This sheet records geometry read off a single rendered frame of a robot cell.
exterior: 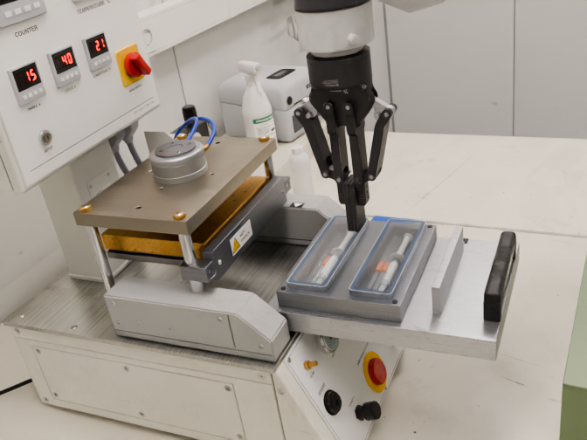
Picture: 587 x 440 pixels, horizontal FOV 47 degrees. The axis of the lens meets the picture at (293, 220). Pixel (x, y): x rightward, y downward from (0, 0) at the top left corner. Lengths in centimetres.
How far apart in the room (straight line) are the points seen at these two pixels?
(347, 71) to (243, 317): 32
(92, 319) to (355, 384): 40
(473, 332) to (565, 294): 47
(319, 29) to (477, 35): 253
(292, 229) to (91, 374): 38
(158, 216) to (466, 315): 40
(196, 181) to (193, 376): 27
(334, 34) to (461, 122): 268
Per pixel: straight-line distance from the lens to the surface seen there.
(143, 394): 103
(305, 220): 106
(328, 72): 78
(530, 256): 137
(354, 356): 100
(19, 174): 93
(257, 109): 178
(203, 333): 88
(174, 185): 94
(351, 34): 76
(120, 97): 107
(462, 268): 92
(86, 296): 110
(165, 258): 93
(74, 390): 112
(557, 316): 121
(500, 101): 334
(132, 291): 94
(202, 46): 199
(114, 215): 90
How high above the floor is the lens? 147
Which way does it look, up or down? 28 degrees down
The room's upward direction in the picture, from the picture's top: 9 degrees counter-clockwise
